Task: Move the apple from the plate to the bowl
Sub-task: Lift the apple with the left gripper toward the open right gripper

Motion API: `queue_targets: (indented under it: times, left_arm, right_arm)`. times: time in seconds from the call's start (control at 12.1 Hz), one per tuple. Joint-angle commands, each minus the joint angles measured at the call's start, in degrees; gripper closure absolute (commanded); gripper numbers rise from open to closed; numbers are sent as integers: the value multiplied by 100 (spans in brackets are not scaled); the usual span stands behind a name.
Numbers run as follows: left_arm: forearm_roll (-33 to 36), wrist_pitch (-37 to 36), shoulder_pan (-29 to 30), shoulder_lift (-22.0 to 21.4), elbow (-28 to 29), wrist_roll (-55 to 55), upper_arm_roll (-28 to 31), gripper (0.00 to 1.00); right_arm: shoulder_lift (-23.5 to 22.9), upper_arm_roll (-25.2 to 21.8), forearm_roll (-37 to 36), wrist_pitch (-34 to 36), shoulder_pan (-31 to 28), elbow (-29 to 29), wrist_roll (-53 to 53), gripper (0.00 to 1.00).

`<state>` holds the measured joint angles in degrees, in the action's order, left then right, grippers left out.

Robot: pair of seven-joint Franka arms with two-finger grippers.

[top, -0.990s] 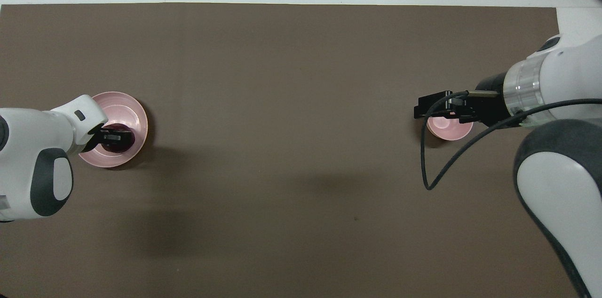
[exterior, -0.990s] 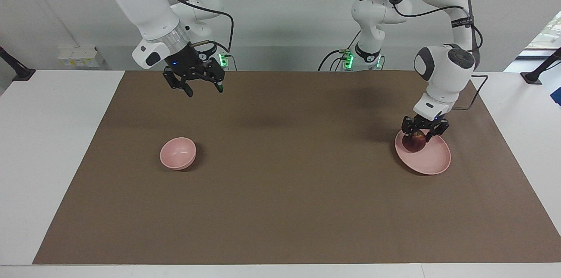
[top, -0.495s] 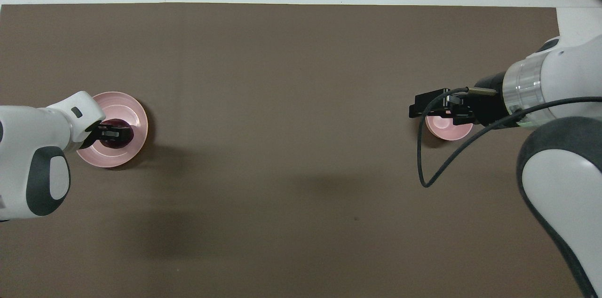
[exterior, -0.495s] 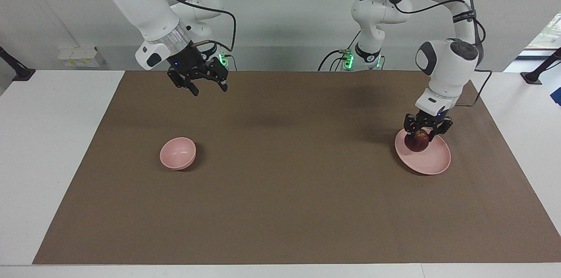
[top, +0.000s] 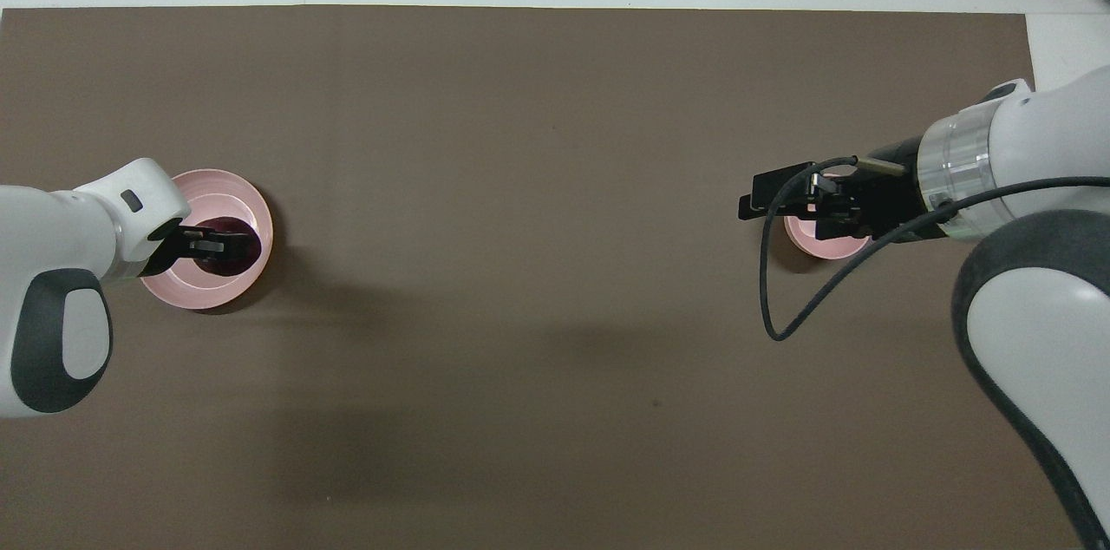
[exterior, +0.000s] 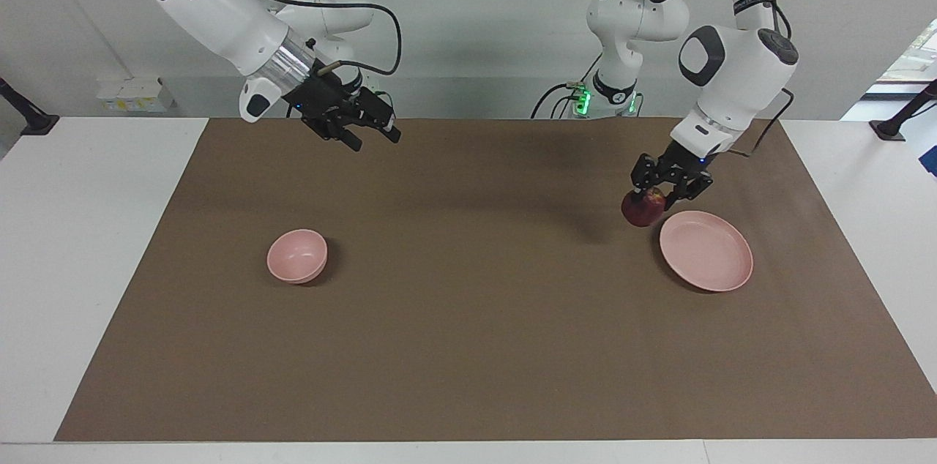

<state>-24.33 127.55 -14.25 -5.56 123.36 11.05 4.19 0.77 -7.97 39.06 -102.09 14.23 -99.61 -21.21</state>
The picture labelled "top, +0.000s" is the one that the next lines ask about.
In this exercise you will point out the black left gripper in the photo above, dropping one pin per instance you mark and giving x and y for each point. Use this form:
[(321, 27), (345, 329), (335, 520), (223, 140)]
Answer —
[(165, 246)]

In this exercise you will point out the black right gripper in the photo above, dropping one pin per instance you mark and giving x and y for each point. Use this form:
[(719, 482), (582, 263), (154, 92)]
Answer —
[(889, 190)]

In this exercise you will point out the dark red apple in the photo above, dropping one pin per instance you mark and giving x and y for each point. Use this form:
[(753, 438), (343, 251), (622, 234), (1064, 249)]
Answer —
[(236, 265)]

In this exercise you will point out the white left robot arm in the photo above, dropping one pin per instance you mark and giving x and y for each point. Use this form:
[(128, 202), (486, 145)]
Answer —
[(52, 238)]

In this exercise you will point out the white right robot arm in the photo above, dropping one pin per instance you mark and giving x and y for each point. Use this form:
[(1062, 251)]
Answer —
[(1041, 316)]

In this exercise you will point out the pink plate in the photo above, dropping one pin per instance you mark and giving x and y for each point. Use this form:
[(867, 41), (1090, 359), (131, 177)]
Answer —
[(230, 194)]

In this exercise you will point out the brown table mat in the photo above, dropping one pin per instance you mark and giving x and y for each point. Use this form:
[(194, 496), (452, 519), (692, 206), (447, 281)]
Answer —
[(538, 272)]

